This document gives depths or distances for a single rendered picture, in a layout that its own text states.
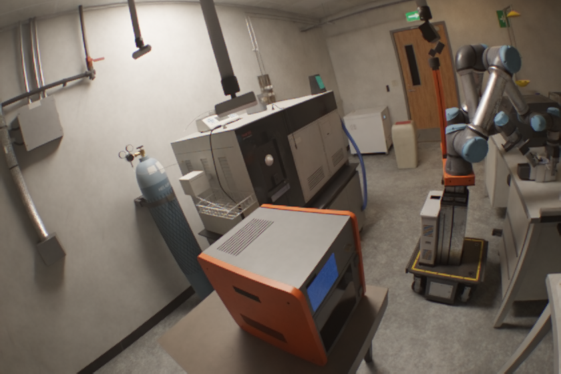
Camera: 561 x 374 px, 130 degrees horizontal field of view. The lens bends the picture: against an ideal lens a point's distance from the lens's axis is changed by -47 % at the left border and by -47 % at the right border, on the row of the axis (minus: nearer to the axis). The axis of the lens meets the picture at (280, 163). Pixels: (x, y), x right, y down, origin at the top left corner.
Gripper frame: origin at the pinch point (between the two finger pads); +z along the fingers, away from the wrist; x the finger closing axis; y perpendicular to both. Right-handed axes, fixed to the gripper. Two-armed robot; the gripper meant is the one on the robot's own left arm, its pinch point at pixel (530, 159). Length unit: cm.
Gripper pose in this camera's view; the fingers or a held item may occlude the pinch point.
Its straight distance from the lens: 152.0
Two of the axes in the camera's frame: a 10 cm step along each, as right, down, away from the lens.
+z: 7.1, 6.8, -1.8
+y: 4.2, -6.2, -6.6
